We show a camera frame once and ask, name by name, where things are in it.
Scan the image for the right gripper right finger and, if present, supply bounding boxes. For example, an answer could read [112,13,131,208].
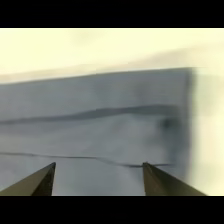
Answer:
[142,161,207,197]

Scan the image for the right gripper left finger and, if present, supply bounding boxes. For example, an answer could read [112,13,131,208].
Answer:
[0,161,57,197]

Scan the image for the blue garment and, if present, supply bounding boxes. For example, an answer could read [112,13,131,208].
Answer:
[0,67,196,197]

